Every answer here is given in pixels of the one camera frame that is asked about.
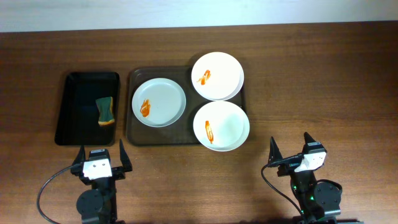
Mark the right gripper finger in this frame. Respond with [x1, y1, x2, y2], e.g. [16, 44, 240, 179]
[268, 137, 283, 164]
[303, 132, 316, 144]

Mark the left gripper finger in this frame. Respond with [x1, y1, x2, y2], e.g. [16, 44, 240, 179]
[119, 139, 132, 172]
[72, 145, 86, 166]

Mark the green and yellow sponge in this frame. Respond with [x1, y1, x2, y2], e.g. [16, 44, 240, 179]
[95, 96, 114, 126]

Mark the white plate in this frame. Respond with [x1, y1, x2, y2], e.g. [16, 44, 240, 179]
[193, 101, 250, 152]
[191, 52, 244, 101]

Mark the pale blue round plate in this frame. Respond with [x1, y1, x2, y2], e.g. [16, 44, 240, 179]
[131, 78, 187, 128]

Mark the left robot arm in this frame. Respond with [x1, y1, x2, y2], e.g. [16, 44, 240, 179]
[71, 141, 132, 224]

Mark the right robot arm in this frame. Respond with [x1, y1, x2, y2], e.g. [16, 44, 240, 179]
[261, 132, 359, 224]

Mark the dark brown serving tray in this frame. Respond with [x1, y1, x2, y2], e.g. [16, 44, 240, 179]
[125, 66, 247, 147]

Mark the black rectangular plastic bin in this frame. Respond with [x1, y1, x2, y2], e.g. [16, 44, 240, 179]
[55, 72, 120, 146]

